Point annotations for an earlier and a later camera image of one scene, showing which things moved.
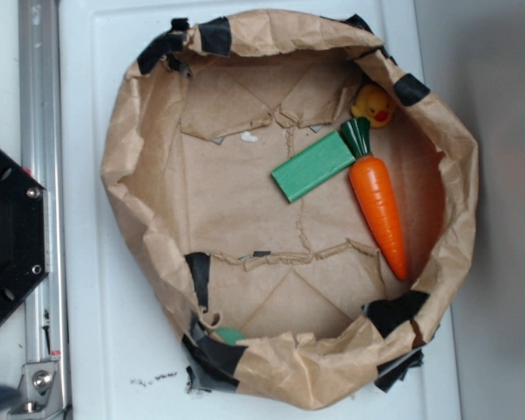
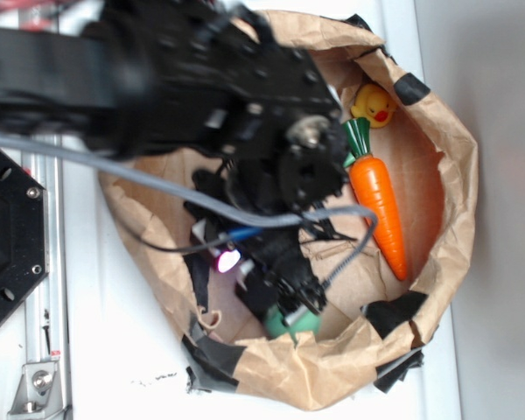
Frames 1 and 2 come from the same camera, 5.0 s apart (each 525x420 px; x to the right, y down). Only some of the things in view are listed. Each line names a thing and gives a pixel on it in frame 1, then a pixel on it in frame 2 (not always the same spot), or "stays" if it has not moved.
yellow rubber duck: [373, 102] stays
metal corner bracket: [39, 391] stays
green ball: [231, 335] to [277, 326]
